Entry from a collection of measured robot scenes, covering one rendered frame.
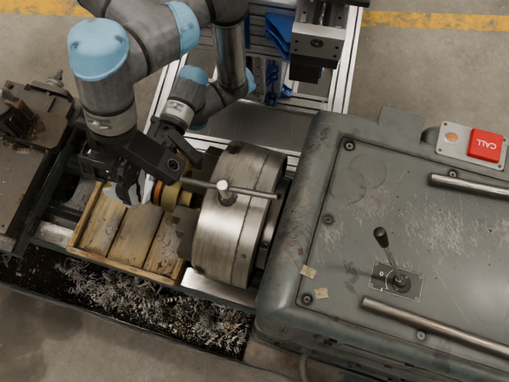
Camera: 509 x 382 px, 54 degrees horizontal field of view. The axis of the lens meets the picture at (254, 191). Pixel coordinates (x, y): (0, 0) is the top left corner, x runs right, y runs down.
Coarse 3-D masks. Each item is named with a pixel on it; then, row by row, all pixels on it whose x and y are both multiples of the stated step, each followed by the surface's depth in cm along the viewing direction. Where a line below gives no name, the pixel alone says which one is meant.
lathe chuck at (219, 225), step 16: (240, 144) 108; (224, 160) 102; (240, 160) 103; (256, 160) 103; (224, 176) 100; (240, 176) 100; (256, 176) 100; (208, 192) 99; (208, 208) 98; (224, 208) 98; (240, 208) 98; (208, 224) 99; (224, 224) 98; (240, 224) 98; (208, 240) 100; (224, 240) 99; (192, 256) 103; (208, 256) 101; (224, 256) 100; (208, 272) 106; (224, 272) 103
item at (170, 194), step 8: (160, 184) 112; (176, 184) 112; (152, 192) 112; (160, 192) 112; (168, 192) 111; (176, 192) 111; (184, 192) 112; (192, 192) 112; (152, 200) 113; (160, 200) 113; (168, 200) 112; (176, 200) 111; (184, 200) 112; (192, 200) 118; (168, 208) 113; (192, 208) 116
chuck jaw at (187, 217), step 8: (176, 208) 112; (184, 208) 112; (176, 216) 111; (184, 216) 111; (192, 216) 111; (184, 224) 110; (192, 224) 110; (176, 232) 110; (184, 232) 109; (192, 232) 109; (184, 240) 108; (192, 240) 108; (184, 248) 107; (184, 256) 108
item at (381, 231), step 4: (376, 228) 80; (380, 228) 79; (376, 232) 79; (380, 232) 79; (384, 232) 79; (376, 236) 79; (380, 236) 79; (384, 236) 79; (376, 240) 80; (380, 240) 79; (384, 240) 80; (388, 240) 81; (380, 244) 81; (384, 244) 80; (388, 244) 81
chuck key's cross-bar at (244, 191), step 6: (150, 174) 91; (180, 180) 92; (186, 180) 92; (192, 180) 92; (198, 180) 92; (204, 186) 92; (210, 186) 92; (216, 186) 92; (234, 186) 92; (234, 192) 92; (240, 192) 91; (246, 192) 91; (252, 192) 91; (258, 192) 91; (264, 192) 91; (264, 198) 91; (270, 198) 91; (276, 198) 91
